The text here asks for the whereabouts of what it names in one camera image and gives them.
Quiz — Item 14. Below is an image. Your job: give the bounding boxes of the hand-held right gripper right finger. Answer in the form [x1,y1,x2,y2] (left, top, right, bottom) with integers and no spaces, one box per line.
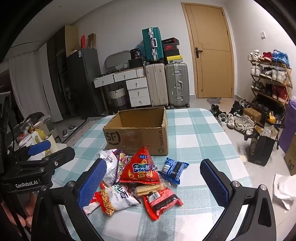
[200,159,277,241]

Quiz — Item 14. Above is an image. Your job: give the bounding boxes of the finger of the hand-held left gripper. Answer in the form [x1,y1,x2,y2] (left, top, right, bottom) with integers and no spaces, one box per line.
[14,140,52,163]
[18,146,75,183]

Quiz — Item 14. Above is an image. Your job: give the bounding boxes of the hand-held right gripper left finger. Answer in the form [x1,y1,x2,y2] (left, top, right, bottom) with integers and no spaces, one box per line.
[31,158,108,241]

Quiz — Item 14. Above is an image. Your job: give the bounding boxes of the white noodle snack bag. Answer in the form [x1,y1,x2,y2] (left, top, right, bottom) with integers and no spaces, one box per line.
[97,149,121,188]
[83,183,141,216]

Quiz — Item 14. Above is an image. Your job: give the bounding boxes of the purple candy packet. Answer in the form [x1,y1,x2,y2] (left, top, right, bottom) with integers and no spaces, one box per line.
[116,149,133,181]

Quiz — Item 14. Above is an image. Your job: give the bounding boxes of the blue cookie packet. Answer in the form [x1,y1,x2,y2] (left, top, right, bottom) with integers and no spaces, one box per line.
[158,158,189,185]

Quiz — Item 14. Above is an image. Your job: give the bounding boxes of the red triangular chip bag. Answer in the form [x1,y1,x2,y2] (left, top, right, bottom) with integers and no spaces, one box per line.
[119,145,161,184]

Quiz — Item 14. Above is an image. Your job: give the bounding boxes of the clear wafer biscuit packet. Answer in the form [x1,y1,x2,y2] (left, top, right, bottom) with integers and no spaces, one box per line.
[133,179,167,197]

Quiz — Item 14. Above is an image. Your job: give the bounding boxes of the brown cardboard box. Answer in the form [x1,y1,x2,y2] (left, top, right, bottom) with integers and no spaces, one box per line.
[103,107,169,156]

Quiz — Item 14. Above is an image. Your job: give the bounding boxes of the red snack packet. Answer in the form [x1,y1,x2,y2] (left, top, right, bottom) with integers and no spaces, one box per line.
[142,187,184,220]

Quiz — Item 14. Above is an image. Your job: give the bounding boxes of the person's left hand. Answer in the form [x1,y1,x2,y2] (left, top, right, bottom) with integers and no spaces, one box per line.
[0,200,35,230]

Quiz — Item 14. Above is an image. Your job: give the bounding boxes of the white mug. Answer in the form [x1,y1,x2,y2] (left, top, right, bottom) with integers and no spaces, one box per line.
[44,134,61,154]

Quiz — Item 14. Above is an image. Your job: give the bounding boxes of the teal checked tablecloth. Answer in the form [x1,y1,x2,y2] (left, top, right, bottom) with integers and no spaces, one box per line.
[30,108,252,241]

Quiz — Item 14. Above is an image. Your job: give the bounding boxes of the patterned floor rug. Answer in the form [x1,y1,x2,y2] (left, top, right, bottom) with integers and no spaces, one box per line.
[62,116,109,144]

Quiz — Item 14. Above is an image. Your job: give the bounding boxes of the black shopping bag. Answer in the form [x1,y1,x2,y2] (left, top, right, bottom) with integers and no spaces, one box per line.
[245,130,280,167]

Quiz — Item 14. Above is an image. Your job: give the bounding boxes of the pile of loose shoes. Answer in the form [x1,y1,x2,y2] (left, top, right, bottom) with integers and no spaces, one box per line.
[210,100,257,136]

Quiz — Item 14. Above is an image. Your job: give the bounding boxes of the white curtain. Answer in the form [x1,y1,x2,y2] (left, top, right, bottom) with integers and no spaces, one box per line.
[9,44,63,123]

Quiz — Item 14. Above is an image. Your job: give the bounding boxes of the small cardboard box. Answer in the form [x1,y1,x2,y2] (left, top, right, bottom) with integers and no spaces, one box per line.
[243,107,262,122]

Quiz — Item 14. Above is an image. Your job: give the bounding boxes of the dark grey fridge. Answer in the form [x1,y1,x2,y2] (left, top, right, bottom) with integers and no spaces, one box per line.
[66,48,105,116]

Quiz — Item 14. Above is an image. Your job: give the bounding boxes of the tall dark cabinet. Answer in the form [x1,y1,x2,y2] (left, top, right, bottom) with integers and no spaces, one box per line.
[46,25,79,116]

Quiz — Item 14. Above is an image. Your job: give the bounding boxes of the printed cardboard carton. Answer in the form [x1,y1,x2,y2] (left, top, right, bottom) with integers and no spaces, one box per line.
[283,134,296,175]

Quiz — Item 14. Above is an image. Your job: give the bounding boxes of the woven laundry basket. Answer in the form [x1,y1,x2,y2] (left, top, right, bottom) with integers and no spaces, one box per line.
[109,86,127,108]

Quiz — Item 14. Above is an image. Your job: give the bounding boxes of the purple bag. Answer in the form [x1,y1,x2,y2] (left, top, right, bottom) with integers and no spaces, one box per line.
[279,97,296,149]

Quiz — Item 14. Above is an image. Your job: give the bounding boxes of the white drawer desk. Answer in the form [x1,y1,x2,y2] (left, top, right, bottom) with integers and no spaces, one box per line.
[93,67,151,107]

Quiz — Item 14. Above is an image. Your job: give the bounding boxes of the silver suitcase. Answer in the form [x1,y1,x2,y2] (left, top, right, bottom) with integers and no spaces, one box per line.
[165,62,190,109]

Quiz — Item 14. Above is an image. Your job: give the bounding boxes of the grey oval mirror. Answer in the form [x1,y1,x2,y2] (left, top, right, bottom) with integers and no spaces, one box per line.
[105,50,132,70]

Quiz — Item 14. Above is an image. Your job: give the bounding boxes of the beige suitcase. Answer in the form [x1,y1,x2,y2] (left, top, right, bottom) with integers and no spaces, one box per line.
[144,63,169,107]

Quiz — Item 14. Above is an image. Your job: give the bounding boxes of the tan wooden door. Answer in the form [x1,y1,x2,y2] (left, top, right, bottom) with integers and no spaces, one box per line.
[181,2,235,99]

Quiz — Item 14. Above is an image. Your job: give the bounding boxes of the brown paper bag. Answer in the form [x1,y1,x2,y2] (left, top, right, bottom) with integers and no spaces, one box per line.
[87,33,97,49]

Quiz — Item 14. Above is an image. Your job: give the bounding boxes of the black storage box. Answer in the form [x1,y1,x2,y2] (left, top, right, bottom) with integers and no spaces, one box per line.
[128,59,145,69]

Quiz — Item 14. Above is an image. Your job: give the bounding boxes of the rows of stored sneakers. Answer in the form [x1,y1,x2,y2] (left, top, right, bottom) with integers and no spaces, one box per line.
[248,49,289,105]

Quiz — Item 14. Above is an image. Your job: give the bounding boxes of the wooden shoe rack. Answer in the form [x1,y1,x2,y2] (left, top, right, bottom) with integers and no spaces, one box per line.
[251,59,292,121]

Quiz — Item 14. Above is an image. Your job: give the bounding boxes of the black jar white label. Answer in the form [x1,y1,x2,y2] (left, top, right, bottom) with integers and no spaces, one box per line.
[129,48,142,60]

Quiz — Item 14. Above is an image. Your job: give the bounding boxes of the yellow black shoe box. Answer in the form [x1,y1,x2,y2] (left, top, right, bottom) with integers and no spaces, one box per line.
[165,56,184,64]

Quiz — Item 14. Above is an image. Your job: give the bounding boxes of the teal suitcase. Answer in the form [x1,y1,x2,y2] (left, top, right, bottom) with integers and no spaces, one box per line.
[142,27,165,62]

